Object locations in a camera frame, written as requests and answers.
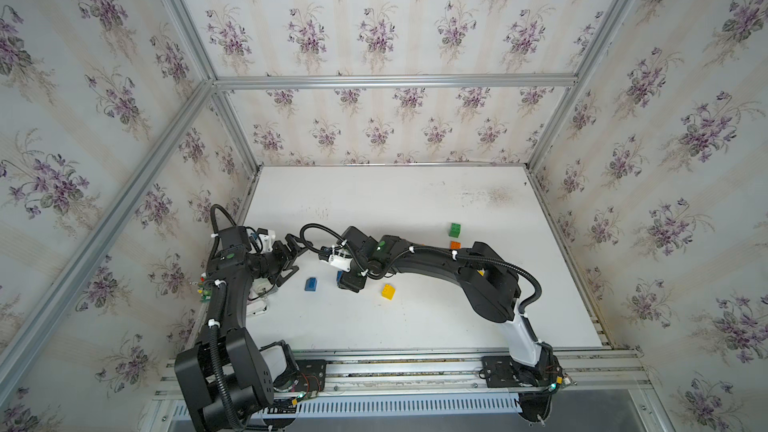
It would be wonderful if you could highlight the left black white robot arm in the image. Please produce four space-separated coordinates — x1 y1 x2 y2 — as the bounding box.
174 204 306 431

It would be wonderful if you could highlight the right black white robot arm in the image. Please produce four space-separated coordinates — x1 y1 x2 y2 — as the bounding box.
296 223 566 424

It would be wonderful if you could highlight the blue sloped lego brick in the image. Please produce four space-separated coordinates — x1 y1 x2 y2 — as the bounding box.
304 277 318 292

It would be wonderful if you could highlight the yellow sloped lego brick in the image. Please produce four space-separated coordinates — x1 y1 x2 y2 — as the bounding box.
381 284 396 300

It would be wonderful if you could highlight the green lego brick right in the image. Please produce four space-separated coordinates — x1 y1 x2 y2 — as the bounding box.
449 223 461 238

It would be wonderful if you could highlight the white small device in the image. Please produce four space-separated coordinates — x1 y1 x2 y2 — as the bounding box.
246 278 278 318

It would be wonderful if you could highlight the pink pen cup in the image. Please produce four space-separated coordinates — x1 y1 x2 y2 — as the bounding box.
197 276 212 303

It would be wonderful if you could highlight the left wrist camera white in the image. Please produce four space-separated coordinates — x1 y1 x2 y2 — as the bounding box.
252 228 276 253

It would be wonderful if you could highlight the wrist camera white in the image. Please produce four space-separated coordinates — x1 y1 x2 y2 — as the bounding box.
318 246 353 272
252 228 276 253

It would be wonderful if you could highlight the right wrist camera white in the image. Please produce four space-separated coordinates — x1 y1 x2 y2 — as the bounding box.
318 246 353 272

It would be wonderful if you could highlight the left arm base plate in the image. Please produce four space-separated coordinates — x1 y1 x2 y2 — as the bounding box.
273 359 328 396

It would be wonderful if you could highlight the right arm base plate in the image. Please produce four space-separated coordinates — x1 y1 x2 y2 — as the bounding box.
478 351 565 390

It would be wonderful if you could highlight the aluminium front rail frame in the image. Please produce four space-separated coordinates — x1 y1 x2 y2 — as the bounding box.
137 346 673 432

